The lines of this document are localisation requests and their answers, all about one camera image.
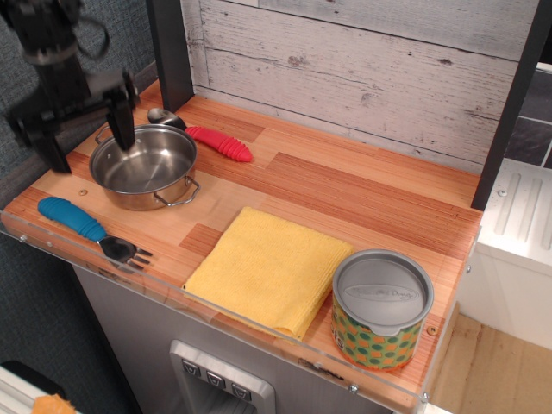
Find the blue handled fork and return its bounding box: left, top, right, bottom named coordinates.
left=38, top=197, right=153, bottom=272

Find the grey dispenser panel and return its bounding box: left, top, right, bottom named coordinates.
left=169, top=340, right=277, bottom=413

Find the orange cloth piece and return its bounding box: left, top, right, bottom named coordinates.
left=31, top=394, right=77, bottom=414

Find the dark grey post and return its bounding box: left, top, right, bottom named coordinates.
left=146, top=0, right=195, bottom=112
left=471, top=0, right=551, bottom=211

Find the yellow folded cloth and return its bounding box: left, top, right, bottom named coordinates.
left=185, top=207, right=354, bottom=340

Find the dark grey right post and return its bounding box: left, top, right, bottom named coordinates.
left=471, top=0, right=551, bottom=211

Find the patterned can with grey lid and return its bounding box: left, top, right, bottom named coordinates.
left=331, top=249, right=434, bottom=371

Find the dark grey left post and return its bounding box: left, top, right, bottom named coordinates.
left=146, top=0, right=195, bottom=112

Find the white plastic appliance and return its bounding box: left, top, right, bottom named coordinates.
left=456, top=160, right=551, bottom=348

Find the red handled spoon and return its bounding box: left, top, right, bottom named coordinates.
left=147, top=108, right=254, bottom=162

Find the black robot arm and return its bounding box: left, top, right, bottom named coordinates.
left=1, top=1, right=139, bottom=173

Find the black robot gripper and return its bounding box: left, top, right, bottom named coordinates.
left=6, top=61, right=139, bottom=173

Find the clear acrylic edge guard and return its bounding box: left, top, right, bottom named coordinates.
left=0, top=209, right=432, bottom=406

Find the stainless steel pot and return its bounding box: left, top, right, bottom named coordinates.
left=89, top=124, right=201, bottom=211

